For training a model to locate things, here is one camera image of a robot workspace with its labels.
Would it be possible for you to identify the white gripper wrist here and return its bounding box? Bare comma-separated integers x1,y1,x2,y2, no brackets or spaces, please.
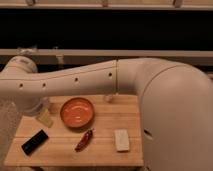
21,97,53,128

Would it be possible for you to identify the black eraser block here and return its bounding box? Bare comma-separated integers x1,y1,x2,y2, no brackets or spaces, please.
21,130,48,155

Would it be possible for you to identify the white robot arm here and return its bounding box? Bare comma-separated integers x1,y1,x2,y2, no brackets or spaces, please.
0,56,213,171

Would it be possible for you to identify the orange bowl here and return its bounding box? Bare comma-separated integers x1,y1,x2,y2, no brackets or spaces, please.
60,97,95,128

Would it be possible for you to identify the red chili pepper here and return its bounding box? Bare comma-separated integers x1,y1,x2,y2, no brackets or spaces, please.
75,129,93,152

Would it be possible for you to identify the small white bottle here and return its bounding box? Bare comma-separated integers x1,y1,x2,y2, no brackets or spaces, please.
103,95,113,103

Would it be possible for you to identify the beige sponge block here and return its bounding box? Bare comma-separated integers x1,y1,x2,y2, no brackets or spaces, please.
114,129,130,152

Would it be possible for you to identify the wooden rail beam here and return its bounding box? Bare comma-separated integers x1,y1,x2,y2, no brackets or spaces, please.
0,49,213,66

